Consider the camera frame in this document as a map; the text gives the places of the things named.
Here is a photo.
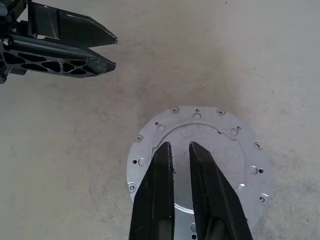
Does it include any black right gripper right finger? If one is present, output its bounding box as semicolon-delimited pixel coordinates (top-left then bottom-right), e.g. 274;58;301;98
188;141;254;240

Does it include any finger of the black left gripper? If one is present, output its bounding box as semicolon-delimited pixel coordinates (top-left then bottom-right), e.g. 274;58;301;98
1;33;117;80
26;1;118;49

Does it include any round hinged motor housing lid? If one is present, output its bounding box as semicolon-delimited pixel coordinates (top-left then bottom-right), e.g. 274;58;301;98
126;105;274;240

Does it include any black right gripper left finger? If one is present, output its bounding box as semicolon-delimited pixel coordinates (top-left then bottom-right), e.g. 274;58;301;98
129;141;175;240

